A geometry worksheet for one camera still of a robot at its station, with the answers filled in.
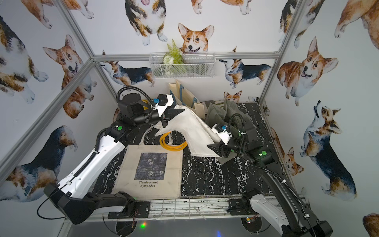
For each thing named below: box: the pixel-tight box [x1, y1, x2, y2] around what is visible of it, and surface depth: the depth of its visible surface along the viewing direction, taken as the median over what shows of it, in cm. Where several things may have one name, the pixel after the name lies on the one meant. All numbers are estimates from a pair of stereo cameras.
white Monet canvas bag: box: [113, 144, 184, 199], surface depth 85 cm
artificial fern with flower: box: [162, 38, 185, 76], surface depth 85 cm
